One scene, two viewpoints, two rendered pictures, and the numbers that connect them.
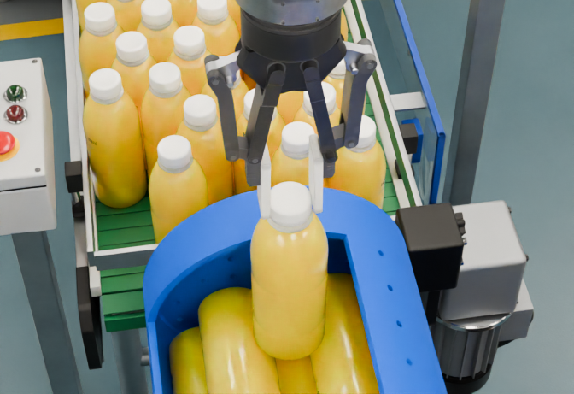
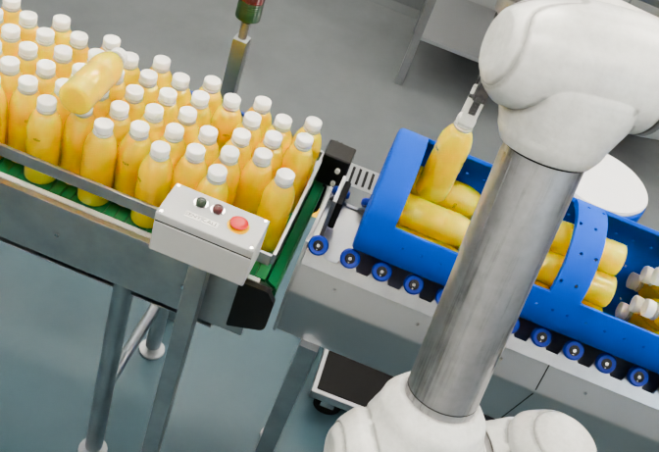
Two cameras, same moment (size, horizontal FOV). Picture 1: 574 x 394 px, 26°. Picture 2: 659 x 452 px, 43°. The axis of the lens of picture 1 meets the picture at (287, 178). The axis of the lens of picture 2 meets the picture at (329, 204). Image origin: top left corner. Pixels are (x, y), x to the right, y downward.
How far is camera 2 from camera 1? 160 cm
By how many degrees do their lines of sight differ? 56
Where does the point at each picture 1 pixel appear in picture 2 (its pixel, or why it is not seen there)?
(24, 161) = (255, 223)
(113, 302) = (273, 279)
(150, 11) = (177, 131)
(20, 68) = (179, 192)
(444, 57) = not seen: outside the picture
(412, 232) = (340, 157)
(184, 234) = (393, 178)
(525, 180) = not seen: hidden behind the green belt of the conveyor
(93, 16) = (163, 150)
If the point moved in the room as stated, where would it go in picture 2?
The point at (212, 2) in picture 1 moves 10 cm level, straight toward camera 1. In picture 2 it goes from (189, 111) to (230, 130)
